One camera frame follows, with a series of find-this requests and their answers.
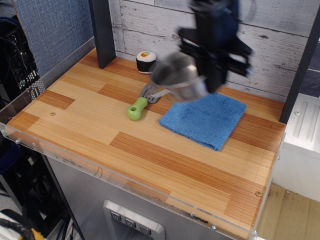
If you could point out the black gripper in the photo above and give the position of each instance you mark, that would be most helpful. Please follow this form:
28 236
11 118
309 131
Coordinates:
214 43

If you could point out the stainless steel pot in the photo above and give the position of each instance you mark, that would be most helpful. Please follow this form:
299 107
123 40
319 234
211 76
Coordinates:
178 74

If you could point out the green handled grey spatula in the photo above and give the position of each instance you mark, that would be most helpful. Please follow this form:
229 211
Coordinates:
146 96

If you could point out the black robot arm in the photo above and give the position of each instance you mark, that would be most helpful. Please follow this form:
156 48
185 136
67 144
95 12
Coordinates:
215 5

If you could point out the blue folded towel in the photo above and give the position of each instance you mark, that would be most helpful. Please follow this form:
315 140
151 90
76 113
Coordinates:
208 121

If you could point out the plush sushi roll toy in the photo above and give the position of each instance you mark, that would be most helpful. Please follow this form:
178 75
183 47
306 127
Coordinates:
145 61

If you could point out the clear acrylic table guard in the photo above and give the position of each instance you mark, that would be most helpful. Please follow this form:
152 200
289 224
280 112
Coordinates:
82 118

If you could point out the white appliance on right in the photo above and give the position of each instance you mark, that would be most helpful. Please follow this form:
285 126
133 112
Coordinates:
297 168

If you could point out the silver toy fridge cabinet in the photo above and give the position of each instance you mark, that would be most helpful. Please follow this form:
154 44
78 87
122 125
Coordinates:
85 192

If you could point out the grey dispenser button panel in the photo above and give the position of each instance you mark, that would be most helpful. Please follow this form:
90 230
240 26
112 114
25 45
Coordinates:
125 224

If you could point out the yellow black object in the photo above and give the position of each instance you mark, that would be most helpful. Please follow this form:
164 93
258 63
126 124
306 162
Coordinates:
10 230

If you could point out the dark grey right post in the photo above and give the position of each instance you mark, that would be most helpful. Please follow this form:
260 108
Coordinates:
301 70

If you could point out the dark grey post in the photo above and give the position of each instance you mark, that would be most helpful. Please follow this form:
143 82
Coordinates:
103 31
301 70

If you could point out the dark grey left post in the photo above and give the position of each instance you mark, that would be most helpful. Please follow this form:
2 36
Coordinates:
103 31

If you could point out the black crate with cables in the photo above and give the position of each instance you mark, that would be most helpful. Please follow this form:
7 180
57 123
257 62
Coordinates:
18 70

